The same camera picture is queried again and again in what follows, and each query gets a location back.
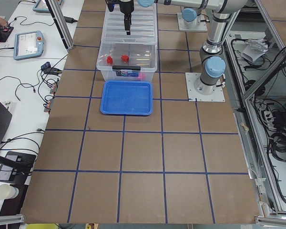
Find black cables on desk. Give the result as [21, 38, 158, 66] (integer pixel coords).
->
[0, 59, 70, 103]

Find blue plastic tray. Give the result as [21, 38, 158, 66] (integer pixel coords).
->
[100, 80, 153, 116]

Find clear plastic box lid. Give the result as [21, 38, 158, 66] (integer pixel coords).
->
[101, 2, 158, 45]

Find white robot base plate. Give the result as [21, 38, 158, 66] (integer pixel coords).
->
[185, 73, 225, 102]

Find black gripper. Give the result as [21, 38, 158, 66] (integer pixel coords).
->
[119, 0, 134, 35]

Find white paper cup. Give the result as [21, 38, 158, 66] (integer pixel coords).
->
[0, 184, 19, 200]

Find black power adapter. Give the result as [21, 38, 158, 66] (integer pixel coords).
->
[64, 16, 77, 23]

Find black box handle latch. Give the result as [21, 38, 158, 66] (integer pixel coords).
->
[112, 65, 141, 72]

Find aluminium frame post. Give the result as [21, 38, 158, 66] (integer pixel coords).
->
[45, 0, 74, 50]

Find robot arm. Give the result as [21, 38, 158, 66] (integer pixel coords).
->
[182, 8, 197, 22]
[137, 0, 234, 95]

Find red block in box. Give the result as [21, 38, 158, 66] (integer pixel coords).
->
[121, 55, 129, 63]
[137, 73, 145, 81]
[106, 56, 113, 65]

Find teach pendant tablet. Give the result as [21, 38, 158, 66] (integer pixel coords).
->
[32, 0, 65, 13]
[13, 31, 44, 61]

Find clear plastic storage box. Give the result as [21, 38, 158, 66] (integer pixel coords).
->
[96, 43, 157, 82]

